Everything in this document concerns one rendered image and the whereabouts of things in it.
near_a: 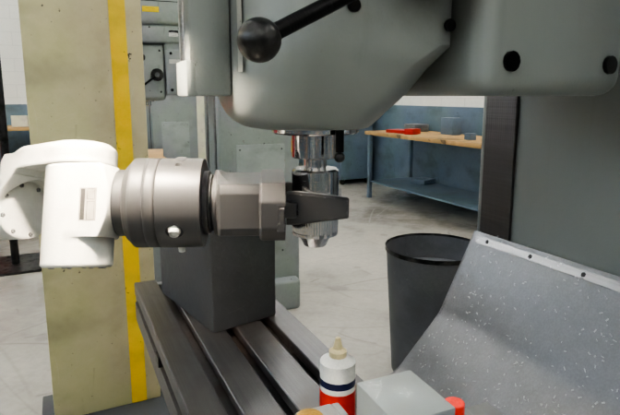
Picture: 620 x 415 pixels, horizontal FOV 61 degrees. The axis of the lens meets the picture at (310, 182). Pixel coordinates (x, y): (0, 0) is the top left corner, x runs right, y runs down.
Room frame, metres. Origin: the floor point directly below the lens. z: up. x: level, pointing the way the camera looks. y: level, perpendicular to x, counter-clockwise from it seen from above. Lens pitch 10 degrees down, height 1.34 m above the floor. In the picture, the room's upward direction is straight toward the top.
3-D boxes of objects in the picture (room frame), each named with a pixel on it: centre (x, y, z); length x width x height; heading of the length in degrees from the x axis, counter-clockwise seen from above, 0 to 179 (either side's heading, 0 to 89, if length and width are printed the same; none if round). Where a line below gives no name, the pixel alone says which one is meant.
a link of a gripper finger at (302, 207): (0.49, -0.01, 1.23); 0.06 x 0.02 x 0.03; 94
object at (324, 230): (0.52, -0.01, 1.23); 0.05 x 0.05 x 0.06
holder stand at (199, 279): (0.90, 0.17, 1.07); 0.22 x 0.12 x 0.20; 37
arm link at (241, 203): (0.51, 0.09, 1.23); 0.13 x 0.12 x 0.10; 4
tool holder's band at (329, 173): (0.52, -0.01, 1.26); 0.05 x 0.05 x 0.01
